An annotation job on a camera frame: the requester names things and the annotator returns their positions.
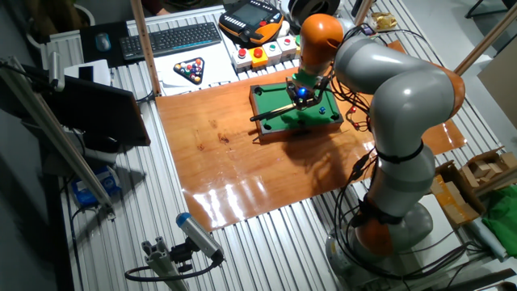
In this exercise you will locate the cardboard box with wood blocks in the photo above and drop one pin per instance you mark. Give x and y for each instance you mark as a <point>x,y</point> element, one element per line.
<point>484,167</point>

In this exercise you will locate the blue package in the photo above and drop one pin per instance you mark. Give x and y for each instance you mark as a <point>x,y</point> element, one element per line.
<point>97,186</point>

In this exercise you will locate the green cloth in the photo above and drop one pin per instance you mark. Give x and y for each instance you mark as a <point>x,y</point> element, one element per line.
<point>503,226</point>

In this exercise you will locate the mini green felt pool table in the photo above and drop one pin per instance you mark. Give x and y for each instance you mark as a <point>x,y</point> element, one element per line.
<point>282,113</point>

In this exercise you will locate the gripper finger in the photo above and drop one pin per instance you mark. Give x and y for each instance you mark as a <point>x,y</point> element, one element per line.
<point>298,102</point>
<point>308,106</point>

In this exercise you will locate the person forearm dark sleeve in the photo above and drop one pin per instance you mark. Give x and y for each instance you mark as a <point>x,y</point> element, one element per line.
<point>155,8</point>

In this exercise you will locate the wooden post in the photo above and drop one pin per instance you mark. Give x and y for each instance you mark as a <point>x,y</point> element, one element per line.
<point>145,48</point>
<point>484,40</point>
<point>363,10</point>

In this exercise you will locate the black computer keyboard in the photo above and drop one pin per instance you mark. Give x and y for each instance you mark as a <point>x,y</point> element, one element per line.
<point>169,40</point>

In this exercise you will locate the open cardboard box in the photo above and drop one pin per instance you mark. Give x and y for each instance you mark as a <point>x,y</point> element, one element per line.
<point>452,198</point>

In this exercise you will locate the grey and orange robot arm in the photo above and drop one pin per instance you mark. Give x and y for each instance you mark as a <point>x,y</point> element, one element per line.
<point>408,101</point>

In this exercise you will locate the white sheet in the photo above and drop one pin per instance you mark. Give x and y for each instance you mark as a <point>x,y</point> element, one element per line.
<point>218,60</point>

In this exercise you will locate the orange and black teach pendant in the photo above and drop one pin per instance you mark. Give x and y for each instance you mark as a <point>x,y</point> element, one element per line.
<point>250,20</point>

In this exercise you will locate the silver camera with blue end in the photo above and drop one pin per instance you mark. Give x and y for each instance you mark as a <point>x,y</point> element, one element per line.
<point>198,234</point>

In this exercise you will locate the brown cardboard sheet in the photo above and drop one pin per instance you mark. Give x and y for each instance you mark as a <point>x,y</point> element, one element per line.
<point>501,89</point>

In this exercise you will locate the black and cream pool cue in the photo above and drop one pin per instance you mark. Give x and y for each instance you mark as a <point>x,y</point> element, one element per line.
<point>270,113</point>

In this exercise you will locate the black mouse pad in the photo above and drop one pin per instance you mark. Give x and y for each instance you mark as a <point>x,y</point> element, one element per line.
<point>89,56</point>

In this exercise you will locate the black round spool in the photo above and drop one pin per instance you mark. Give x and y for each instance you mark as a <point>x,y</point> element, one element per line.
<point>315,8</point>

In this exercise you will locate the golden snack wrapper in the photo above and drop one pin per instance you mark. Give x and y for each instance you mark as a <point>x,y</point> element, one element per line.
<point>383,20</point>

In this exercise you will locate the black triangle rack with balls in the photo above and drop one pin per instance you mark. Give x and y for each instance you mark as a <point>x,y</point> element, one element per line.
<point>190,70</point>

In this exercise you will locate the pale rolled sheet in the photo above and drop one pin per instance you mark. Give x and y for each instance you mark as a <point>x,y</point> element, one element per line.
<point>484,238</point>

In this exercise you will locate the white box with black square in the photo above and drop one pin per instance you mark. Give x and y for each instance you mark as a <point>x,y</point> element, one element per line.
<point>97,70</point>

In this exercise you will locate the aluminium profile camera mount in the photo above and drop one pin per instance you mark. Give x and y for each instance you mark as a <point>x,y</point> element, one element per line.
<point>161,262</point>

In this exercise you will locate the small silver camera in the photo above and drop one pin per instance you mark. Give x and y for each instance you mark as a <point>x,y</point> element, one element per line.
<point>54,70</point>

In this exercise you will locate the white box with red button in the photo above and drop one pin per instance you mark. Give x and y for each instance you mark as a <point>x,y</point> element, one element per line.
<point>287,47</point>

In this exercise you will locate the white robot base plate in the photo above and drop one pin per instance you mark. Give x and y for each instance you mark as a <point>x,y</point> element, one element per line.
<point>448,238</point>

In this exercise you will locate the blue-grey computer mouse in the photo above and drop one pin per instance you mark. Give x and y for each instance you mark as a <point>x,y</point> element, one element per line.
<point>103,41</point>

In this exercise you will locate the black chair base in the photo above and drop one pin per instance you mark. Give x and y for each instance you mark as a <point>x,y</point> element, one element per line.
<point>484,6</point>

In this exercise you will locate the white box with green button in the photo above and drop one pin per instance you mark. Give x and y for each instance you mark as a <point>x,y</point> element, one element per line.
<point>271,52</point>

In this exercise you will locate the dark flat monitor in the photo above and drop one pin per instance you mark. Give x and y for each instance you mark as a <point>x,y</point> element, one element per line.
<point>101,113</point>

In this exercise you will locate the yellow emergency stop box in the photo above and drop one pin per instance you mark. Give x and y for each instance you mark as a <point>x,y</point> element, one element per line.
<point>258,58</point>

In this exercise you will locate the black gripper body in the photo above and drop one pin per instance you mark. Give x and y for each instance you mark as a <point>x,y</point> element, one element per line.
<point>303,92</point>

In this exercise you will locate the long aluminium stand leg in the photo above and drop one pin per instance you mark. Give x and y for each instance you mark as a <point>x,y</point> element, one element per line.
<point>60,141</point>

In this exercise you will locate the glossy wooden board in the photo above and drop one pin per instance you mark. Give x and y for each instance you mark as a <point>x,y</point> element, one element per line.
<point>226,161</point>

